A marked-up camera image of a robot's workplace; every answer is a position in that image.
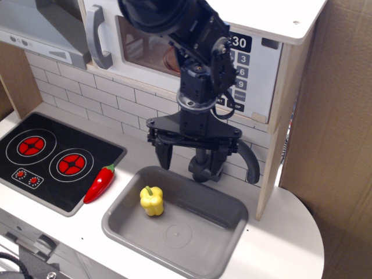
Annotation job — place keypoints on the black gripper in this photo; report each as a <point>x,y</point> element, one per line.
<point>187,129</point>

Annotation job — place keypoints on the white microwave door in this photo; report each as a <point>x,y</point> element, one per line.
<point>137,56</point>

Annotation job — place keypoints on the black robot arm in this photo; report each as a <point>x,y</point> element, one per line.
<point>202,43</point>

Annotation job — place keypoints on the orange bowl inside microwave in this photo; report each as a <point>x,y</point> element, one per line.
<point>170,61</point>

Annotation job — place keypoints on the white toy microwave cabinet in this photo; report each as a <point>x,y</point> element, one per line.
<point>281,33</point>

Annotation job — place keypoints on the dark grey toy faucet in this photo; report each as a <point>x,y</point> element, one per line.
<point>253,165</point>

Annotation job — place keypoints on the yellow toy bell pepper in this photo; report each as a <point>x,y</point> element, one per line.
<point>151,200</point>

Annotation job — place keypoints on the grey plastic sink basin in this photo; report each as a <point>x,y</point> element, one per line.
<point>196,234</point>

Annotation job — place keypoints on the red toy chili pepper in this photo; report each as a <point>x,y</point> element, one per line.
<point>101,182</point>

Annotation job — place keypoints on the black toy stovetop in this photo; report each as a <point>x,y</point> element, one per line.
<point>52,163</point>

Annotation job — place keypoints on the brown cardboard box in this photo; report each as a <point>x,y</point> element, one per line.
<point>328,160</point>

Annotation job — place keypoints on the grey oven knob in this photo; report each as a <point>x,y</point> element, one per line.
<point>44,245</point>

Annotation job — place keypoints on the grey range hood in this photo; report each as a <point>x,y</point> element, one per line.
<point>43,27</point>

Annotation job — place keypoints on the grey door handle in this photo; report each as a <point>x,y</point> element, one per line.
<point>94,18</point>

